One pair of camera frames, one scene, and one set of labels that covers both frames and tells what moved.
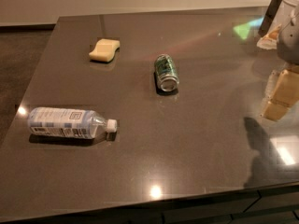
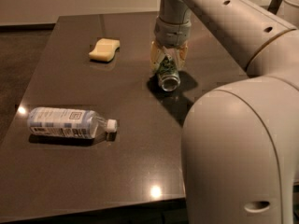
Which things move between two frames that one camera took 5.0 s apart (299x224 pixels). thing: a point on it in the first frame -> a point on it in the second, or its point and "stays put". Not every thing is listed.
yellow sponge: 105,50 stays put
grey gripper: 290,44 -> 172,34
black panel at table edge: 270,14 stays put
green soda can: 166,73 stays put
